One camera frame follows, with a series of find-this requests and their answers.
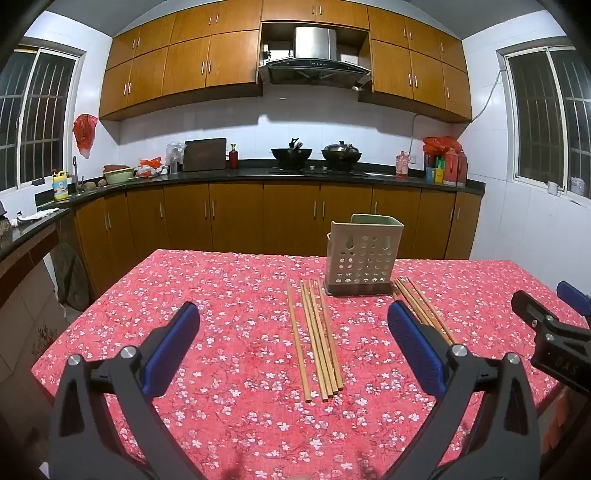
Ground clear plastic bag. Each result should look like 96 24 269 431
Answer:
165 141 188 174

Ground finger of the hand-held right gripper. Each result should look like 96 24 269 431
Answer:
511 289 562 340
556 280 591 318

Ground red floral tablecloth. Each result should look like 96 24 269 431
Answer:
30 249 589 480

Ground steel range hood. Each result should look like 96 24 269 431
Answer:
257 26 372 89

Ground beige perforated chopstick holder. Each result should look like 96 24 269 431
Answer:
323 213 405 296

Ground dark wooden cutting board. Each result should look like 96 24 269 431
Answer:
183 137 228 172

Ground black wok with lid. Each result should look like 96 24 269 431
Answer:
321 141 363 166

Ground wooden lower cabinets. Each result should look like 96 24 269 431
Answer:
74 181 483 301

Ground white cloth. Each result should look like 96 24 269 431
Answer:
11 207 61 227

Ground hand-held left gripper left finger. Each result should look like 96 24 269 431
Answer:
48 301 204 480

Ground dark bag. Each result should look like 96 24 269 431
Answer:
52 242 90 310

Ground white wall cable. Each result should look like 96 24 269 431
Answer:
411 69 504 154

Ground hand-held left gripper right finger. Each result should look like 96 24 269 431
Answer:
383 300 542 480

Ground barred window with white frame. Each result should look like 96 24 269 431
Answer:
0 46 86 192
498 44 591 200

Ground black kitchen countertop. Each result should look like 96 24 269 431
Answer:
0 159 486 264

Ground wooden upper wall cabinets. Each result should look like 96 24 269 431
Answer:
98 0 472 123

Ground gas stove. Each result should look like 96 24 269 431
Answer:
269 165 371 177

